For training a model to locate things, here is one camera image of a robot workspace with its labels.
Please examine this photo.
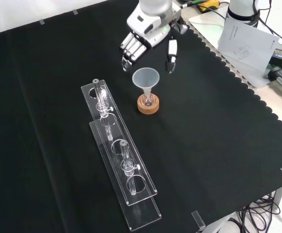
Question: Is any pale board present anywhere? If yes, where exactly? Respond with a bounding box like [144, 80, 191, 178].
[188, 11, 275, 88]

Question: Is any black cloth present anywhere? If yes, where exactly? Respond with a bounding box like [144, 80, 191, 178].
[0, 0, 282, 233]

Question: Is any clear plastic funnel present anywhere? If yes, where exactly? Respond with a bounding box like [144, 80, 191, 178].
[131, 67, 160, 97]

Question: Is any yellow stop button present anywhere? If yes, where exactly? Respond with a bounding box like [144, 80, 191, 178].
[196, 0, 221, 13]

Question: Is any grey table leg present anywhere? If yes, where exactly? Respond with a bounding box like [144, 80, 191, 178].
[274, 184, 282, 207]

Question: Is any cork ring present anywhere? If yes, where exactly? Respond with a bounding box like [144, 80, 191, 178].
[137, 95, 160, 115]

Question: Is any white paper booklet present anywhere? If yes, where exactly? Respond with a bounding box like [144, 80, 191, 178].
[217, 18, 280, 73]

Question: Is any black floor cable bundle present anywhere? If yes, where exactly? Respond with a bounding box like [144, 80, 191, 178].
[228, 191, 282, 233]

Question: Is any clear acrylic funnel stand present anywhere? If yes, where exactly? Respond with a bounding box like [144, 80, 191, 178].
[81, 78, 162, 231]

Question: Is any small glass round-bottom flask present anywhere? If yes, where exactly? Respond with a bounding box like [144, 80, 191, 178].
[142, 91, 154, 107]

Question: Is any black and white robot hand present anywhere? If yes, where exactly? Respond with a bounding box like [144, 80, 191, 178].
[119, 6, 189, 74]

